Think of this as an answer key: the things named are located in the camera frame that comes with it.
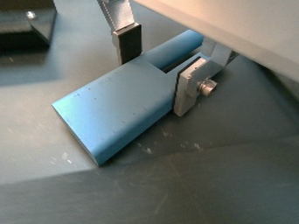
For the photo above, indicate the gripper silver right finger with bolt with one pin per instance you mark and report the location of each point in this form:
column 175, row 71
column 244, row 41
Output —
column 195, row 80

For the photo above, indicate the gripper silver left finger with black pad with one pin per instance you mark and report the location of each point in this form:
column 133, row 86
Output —
column 125, row 30

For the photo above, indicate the light blue forked peg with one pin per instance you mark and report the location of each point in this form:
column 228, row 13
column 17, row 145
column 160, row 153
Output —
column 109, row 111

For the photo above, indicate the black regrasp fixture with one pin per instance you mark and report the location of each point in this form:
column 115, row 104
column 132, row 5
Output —
column 27, row 22

